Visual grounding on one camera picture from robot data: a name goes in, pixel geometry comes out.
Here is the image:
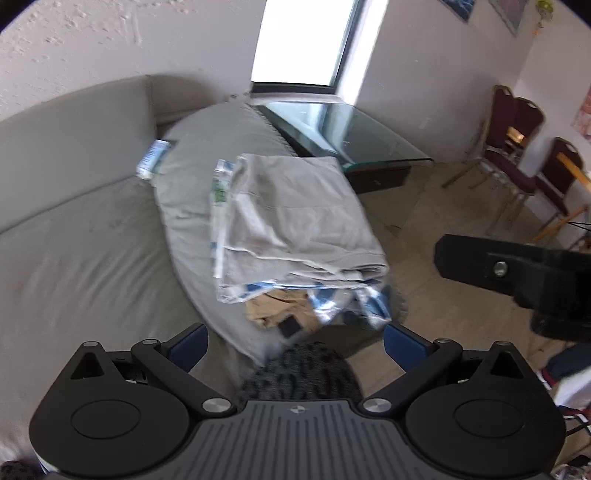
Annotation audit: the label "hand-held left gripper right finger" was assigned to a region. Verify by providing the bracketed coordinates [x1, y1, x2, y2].
[361, 322, 542, 417]

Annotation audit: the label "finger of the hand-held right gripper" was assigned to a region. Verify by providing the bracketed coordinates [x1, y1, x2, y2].
[434, 233, 532, 302]

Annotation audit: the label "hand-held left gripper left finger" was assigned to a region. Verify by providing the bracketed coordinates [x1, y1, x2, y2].
[69, 322, 235, 417]

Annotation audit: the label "red white blue cloth pile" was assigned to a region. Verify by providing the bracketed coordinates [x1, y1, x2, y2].
[540, 342, 591, 425]

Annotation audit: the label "khaki pants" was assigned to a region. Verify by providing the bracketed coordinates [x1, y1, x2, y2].
[245, 288, 324, 337]

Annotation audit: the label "dark speckled cloth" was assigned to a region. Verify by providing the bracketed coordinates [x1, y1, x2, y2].
[239, 340, 362, 407]

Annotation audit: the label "dark low cabinet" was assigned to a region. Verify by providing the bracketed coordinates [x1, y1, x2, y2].
[344, 164, 413, 195]

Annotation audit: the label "grey cushion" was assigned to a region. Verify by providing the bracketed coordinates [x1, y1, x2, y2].
[152, 100, 409, 365]

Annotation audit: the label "glass table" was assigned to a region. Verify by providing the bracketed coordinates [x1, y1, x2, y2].
[253, 102, 435, 171]

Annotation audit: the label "grey sofa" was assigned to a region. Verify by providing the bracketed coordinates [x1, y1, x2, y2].
[0, 74, 296, 462]

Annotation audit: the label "blue white packet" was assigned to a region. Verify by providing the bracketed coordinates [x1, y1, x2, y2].
[135, 139, 172, 181]

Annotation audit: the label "green hanging ornament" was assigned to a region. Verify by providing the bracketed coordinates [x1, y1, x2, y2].
[533, 0, 555, 35]

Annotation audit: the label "window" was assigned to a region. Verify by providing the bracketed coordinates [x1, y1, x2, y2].
[250, 0, 368, 95]

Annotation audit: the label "maroon chair with gold frame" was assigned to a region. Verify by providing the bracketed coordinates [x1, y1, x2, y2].
[487, 137, 586, 236]
[475, 84, 517, 160]
[442, 96, 546, 232]

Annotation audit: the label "wooden frame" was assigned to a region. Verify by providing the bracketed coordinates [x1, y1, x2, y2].
[530, 153, 591, 243]

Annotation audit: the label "pink wall poster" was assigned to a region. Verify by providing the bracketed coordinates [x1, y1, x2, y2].
[571, 87, 591, 136]

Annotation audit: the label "framed wall picture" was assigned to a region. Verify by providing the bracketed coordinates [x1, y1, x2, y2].
[488, 0, 529, 37]

